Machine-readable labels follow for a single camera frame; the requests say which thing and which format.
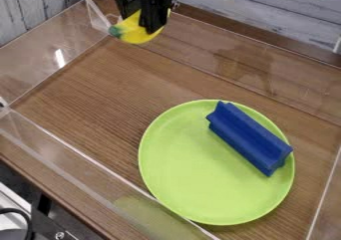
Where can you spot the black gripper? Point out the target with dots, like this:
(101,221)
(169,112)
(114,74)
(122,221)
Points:
(155,11)

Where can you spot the yellow toy banana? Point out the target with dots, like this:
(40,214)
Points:
(130,32)

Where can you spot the green round plate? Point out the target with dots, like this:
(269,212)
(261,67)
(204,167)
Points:
(196,174)

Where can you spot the blue plastic block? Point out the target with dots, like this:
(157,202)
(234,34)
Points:
(260,146)

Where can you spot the clear acrylic tray wall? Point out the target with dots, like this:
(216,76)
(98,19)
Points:
(82,94)

